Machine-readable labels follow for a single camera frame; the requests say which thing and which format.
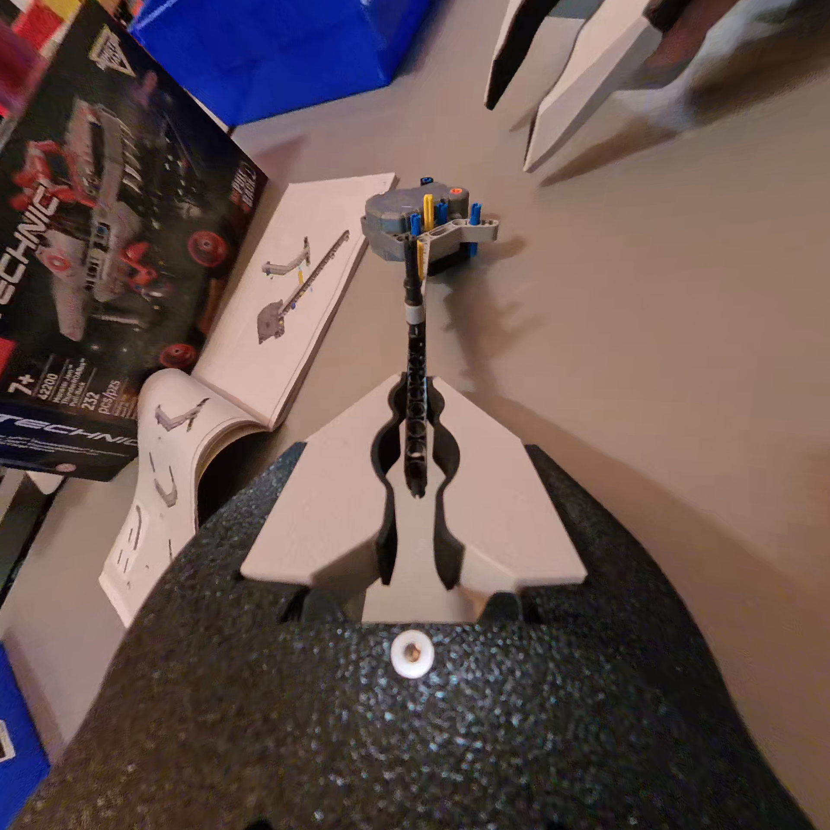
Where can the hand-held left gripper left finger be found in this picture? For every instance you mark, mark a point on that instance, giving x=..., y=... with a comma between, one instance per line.
x=318, y=519

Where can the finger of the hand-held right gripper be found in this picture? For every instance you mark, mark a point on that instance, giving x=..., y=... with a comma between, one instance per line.
x=583, y=71
x=515, y=45

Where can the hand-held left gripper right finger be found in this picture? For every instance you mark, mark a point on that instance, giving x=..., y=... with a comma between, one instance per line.
x=512, y=519

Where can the black long toy beam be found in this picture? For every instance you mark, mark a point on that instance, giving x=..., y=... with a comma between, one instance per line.
x=416, y=402

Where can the yellow toy axle pin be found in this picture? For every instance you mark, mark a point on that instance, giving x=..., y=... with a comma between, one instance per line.
x=428, y=211
x=420, y=257

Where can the grey toy pull-back motor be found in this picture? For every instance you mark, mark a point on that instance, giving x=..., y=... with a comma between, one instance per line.
x=389, y=217

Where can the blue box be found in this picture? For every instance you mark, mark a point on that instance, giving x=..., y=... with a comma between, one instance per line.
x=16, y=733
x=279, y=52

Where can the white instruction booklet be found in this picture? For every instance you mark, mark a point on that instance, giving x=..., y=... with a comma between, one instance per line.
x=311, y=259

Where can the dark toy set box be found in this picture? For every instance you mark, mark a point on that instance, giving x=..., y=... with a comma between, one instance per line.
x=117, y=227

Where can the red and yellow box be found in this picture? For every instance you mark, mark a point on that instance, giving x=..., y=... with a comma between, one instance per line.
x=39, y=26

